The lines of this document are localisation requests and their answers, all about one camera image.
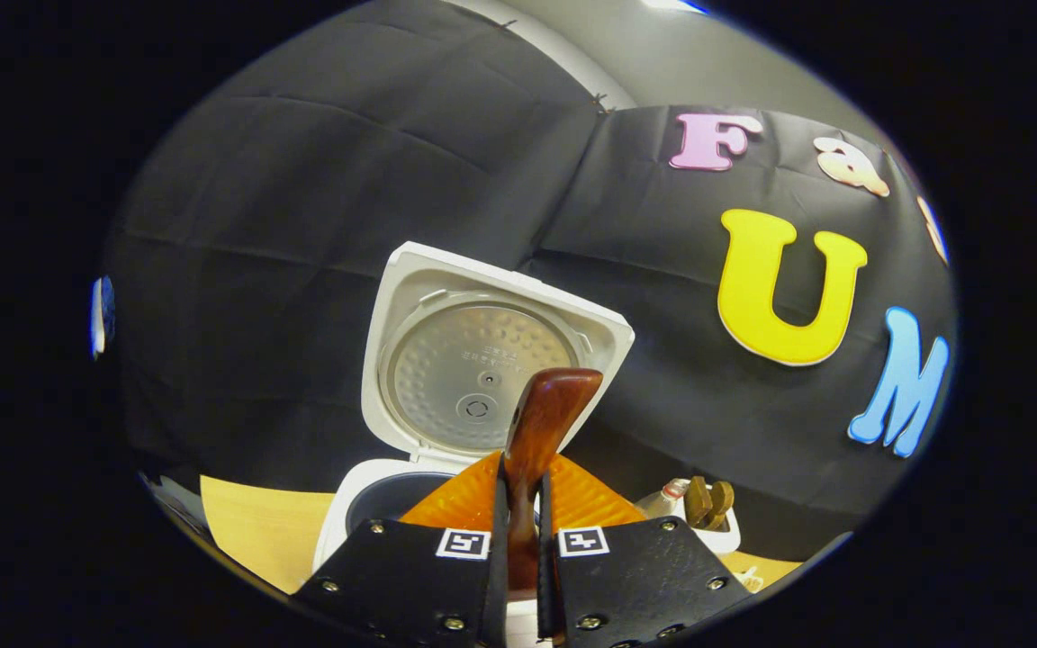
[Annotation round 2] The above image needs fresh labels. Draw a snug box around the brown toast slice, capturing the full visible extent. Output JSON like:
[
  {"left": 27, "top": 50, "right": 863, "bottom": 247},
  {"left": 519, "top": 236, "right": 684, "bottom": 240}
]
[
  {"left": 684, "top": 475, "right": 714, "bottom": 529},
  {"left": 706, "top": 481, "right": 736, "bottom": 532}
]

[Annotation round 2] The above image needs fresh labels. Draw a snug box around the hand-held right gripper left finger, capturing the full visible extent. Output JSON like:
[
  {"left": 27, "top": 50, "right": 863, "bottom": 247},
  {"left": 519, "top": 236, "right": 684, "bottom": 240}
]
[{"left": 292, "top": 450, "right": 510, "bottom": 648}]

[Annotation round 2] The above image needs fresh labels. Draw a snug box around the cream toaster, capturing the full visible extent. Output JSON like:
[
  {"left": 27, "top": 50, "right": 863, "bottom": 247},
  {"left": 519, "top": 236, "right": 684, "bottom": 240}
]
[{"left": 636, "top": 490, "right": 742, "bottom": 554}]

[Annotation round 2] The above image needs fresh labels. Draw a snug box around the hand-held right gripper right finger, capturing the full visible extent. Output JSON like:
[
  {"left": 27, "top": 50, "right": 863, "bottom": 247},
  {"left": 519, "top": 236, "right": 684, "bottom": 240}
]
[{"left": 537, "top": 453, "right": 753, "bottom": 648}]

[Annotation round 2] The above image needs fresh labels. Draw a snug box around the brown wooden spoon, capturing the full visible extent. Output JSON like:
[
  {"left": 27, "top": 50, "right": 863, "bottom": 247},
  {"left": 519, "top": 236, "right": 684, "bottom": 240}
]
[{"left": 502, "top": 367, "right": 604, "bottom": 595}]

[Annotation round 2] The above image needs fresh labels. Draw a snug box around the black backdrop cloth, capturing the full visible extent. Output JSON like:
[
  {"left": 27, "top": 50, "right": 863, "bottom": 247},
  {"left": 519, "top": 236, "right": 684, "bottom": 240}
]
[{"left": 100, "top": 0, "right": 960, "bottom": 563}]

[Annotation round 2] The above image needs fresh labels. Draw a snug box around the white rice cooker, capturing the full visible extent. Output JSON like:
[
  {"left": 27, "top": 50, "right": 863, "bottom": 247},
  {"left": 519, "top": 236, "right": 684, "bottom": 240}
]
[{"left": 311, "top": 240, "right": 636, "bottom": 644}]

